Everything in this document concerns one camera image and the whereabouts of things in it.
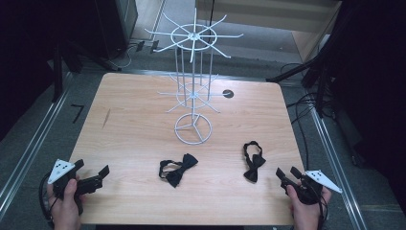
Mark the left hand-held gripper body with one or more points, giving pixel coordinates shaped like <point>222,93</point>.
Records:
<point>60,169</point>

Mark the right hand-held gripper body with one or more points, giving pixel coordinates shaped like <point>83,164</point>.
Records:
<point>314,183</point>

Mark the black bow tie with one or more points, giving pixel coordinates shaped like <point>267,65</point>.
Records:
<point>178,174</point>
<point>253,167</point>

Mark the person's right hand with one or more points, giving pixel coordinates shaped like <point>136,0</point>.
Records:
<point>306,215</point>

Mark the person's left hand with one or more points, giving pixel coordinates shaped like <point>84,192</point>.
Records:
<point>65,209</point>

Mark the black metal stand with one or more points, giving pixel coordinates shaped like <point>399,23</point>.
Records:
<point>288,73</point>
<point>57,73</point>

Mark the black plug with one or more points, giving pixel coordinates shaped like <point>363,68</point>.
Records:
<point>140,46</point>
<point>154,46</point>

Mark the beige wooden cabinet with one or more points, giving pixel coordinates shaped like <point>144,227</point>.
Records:
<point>314,35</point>

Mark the dark cabinet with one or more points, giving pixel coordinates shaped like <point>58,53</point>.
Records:
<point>123,25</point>

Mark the aluminium floor rail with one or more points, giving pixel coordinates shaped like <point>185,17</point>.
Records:
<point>336,169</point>
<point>32,150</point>

